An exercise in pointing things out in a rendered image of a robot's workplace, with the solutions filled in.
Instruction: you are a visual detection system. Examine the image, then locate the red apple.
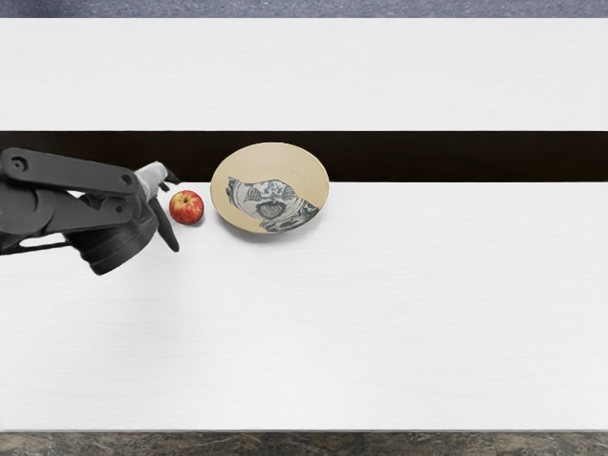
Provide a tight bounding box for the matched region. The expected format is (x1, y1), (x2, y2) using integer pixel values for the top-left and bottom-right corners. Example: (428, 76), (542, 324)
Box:
(168, 189), (206, 226)

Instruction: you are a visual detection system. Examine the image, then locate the beige plate with grey pattern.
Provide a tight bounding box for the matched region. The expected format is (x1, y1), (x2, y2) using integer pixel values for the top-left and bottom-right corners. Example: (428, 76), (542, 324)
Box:
(209, 142), (332, 236)

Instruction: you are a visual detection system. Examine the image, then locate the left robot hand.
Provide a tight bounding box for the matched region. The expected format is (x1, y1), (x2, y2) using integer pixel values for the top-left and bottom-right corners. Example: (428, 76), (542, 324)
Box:
(133, 161), (181, 254)

